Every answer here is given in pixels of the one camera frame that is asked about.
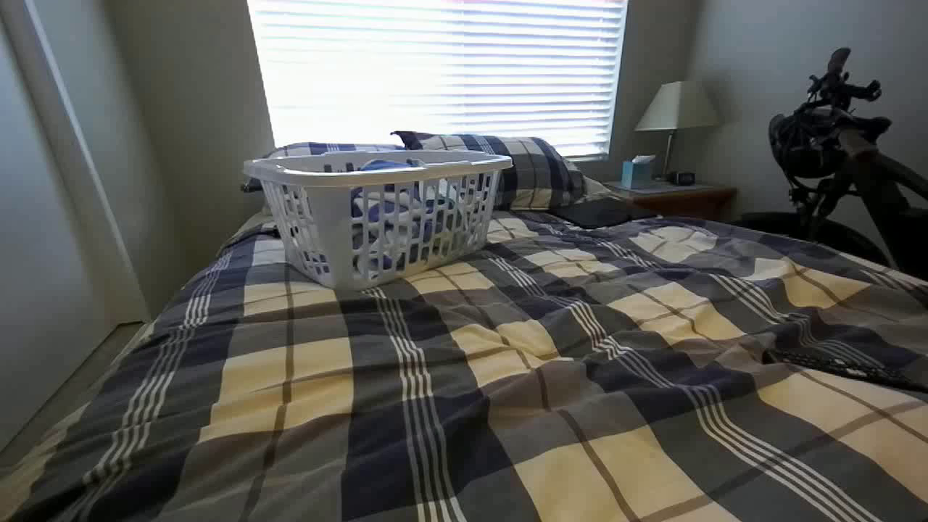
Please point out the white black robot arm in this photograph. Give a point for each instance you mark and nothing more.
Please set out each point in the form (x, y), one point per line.
(827, 150)

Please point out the black tv remote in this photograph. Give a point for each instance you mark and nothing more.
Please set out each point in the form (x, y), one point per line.
(836, 356)

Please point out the blue clothes in basket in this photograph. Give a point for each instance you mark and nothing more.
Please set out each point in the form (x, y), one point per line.
(405, 213)

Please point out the plaid pillow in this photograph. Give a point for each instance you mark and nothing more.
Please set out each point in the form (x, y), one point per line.
(539, 181)

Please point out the white plastic laundry basket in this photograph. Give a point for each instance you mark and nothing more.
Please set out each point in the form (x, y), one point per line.
(310, 204)

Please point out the plaid bed comforter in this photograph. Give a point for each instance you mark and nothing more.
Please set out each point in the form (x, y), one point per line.
(556, 375)

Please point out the teal tissue box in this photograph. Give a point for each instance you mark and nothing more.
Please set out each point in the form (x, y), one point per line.
(639, 172)

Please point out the wooden nightstand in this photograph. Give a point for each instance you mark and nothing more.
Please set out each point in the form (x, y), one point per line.
(694, 201)

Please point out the white window blinds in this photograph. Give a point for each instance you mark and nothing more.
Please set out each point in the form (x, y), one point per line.
(350, 71)

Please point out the small black alarm clock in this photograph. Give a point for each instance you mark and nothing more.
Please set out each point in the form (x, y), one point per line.
(684, 177)

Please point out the beige table lamp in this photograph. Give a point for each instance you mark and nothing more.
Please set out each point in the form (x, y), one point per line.
(674, 107)

